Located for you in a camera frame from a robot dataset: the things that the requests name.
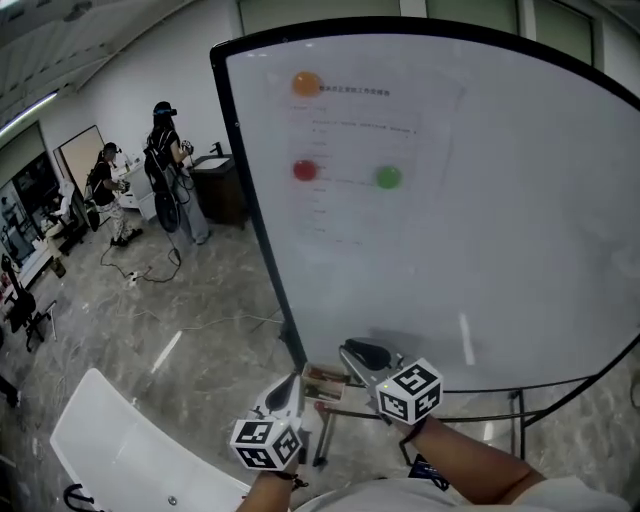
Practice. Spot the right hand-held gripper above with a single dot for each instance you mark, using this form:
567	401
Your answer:
407	392

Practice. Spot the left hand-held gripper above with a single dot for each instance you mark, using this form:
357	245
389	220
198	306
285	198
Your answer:
265	442

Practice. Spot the red marker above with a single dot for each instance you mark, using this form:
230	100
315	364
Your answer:
327	373

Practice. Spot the person's left forearm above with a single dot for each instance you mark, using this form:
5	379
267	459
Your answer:
272	487

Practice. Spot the person's right forearm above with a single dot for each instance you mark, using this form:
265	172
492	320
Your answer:
470	460

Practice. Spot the clear marker tray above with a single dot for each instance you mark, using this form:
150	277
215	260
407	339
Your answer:
324	395

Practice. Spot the small red knob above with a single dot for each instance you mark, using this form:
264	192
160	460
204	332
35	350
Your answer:
319	406

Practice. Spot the blue badge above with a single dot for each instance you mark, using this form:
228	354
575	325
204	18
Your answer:
425	470

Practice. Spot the person's white shirt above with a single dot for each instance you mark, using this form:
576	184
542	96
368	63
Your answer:
450	497

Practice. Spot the white bathtub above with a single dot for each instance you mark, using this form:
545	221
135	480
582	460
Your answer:
125	440

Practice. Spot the green round magnet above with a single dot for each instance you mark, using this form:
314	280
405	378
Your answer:
388	177

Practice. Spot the red round magnet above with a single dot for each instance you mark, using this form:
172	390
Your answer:
304	170

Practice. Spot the white power strip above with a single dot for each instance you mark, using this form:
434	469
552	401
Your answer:
132	278

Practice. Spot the dark sink cabinet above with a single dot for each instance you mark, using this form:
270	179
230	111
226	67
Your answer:
222	192

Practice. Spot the white printed paper sheet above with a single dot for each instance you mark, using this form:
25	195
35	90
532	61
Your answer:
360	145

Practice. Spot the black faucet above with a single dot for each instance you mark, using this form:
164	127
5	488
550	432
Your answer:
217	149

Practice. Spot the white low cabinet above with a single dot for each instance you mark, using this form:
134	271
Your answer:
137	192

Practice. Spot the orange round magnet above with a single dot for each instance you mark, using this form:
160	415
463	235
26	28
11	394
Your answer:
306	84

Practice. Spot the black office chair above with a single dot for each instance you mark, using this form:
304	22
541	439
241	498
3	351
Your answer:
22	305

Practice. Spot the framed beige board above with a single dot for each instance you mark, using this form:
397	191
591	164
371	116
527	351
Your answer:
80	155

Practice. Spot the white whiteboard with black frame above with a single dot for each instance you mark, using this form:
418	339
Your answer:
500	225

